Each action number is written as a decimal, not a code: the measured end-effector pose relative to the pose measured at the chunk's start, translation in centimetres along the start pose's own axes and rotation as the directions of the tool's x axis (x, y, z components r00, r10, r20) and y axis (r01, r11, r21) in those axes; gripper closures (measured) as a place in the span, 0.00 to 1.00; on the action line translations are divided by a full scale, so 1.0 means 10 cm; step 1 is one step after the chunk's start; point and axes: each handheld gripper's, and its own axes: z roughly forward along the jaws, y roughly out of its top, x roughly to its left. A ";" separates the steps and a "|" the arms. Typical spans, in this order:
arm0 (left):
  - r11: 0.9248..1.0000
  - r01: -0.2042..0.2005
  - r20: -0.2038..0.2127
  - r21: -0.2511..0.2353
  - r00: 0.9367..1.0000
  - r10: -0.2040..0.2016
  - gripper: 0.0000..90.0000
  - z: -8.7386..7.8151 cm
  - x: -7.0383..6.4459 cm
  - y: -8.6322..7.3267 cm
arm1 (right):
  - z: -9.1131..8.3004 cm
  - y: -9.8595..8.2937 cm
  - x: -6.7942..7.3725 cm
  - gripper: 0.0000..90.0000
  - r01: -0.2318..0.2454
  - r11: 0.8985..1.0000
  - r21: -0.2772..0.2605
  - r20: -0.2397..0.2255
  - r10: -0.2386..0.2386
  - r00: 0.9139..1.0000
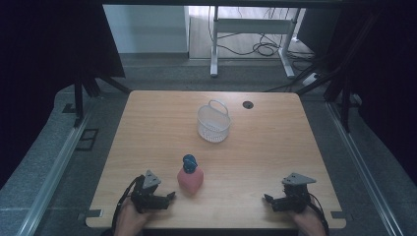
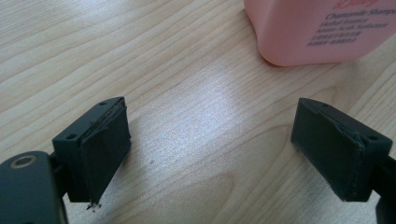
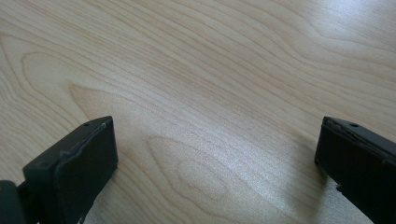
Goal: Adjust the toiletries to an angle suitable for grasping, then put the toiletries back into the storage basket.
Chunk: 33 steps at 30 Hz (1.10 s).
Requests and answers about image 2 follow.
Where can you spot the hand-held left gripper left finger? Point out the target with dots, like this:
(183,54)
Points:
(102,149)

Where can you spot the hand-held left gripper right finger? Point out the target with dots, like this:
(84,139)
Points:
(336,152)

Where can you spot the pink shampoo bottle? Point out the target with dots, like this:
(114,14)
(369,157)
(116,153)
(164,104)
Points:
(314,28)

